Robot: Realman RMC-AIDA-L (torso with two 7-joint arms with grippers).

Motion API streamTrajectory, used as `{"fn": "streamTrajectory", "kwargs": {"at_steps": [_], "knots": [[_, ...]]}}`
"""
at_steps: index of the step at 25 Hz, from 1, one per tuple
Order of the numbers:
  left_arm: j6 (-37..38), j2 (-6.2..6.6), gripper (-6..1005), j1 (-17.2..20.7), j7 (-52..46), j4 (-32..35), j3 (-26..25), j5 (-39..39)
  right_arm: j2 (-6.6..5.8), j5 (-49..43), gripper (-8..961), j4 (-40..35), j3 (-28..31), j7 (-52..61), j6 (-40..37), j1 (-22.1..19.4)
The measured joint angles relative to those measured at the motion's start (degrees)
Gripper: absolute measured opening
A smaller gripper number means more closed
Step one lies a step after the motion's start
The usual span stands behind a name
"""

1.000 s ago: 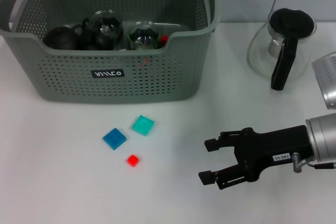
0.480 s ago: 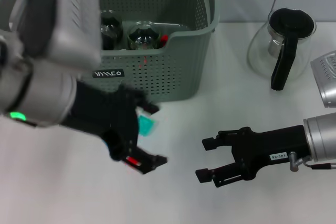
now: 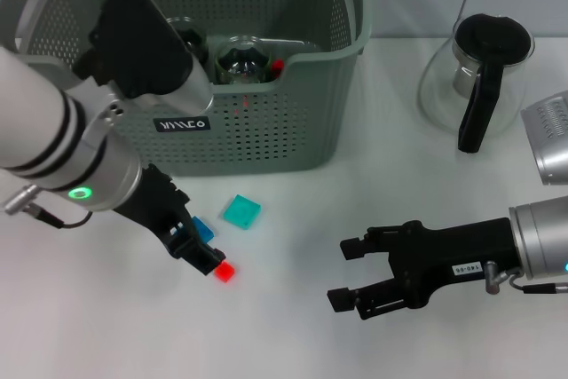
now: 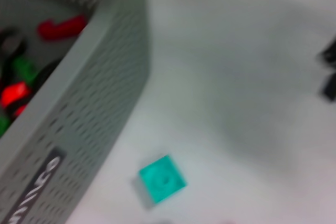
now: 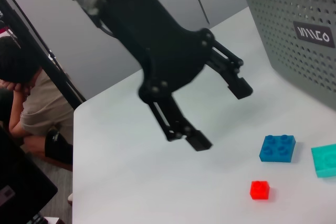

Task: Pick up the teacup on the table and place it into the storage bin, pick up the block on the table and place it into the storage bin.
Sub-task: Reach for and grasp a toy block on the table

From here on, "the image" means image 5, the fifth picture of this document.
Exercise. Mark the seated person beige shirt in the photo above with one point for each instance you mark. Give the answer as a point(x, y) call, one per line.
point(39, 103)

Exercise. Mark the blue square toy block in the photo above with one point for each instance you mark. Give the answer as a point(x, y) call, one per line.
point(277, 148)

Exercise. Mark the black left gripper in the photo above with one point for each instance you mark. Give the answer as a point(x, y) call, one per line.
point(162, 51)

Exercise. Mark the black stand pole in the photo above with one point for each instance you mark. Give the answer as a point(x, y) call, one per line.
point(57, 77)

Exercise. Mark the grey-green perforated storage bin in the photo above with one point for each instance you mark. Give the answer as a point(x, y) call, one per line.
point(288, 51)

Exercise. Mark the black monitor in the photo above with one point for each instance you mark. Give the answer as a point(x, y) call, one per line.
point(21, 176)

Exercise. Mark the small red toy block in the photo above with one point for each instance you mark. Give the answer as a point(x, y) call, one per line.
point(260, 190)

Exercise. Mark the teal square toy block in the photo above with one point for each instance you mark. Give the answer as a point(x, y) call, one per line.
point(325, 161)

